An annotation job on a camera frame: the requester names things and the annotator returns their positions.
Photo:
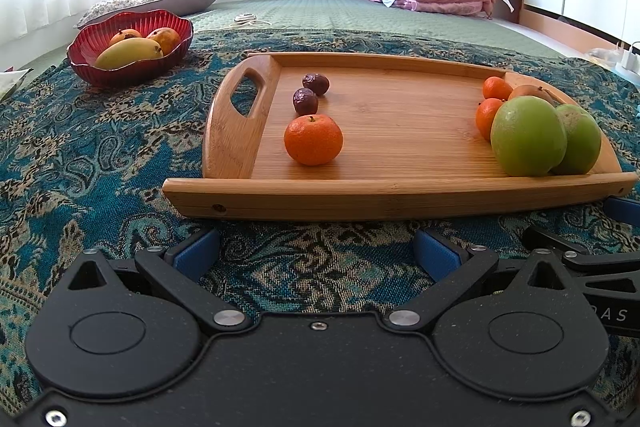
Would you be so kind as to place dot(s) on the small tangerine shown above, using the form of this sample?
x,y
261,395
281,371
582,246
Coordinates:
x,y
487,117
313,139
495,88

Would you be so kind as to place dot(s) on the green quilted mat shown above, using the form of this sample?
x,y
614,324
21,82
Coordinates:
x,y
325,12

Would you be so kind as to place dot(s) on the brown pear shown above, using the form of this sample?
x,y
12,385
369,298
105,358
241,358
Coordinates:
x,y
532,93

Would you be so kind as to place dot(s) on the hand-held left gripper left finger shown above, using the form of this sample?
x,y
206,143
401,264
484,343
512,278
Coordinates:
x,y
197,252

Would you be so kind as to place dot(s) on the green apple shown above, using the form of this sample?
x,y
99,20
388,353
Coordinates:
x,y
528,137
582,139

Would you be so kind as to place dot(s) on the yellow-green mango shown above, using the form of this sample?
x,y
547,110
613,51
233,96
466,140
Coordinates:
x,y
127,54

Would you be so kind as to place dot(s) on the orange-red mango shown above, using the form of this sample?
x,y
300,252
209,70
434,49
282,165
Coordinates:
x,y
124,36
167,38

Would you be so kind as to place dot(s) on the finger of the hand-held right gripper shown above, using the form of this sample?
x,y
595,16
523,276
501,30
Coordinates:
x,y
625,209
600,257

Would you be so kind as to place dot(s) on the white power adapter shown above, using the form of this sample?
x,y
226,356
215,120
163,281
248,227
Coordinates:
x,y
629,57

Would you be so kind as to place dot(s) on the red scalloped bowl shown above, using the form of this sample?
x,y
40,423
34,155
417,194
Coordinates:
x,y
125,74

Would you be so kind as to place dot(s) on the teal paisley blanket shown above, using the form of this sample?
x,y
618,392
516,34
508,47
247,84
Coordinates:
x,y
100,157

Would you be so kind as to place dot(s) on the dark purple plum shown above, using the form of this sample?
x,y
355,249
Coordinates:
x,y
305,101
316,84

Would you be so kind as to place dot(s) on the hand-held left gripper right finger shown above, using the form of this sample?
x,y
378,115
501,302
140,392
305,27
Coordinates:
x,y
435,254

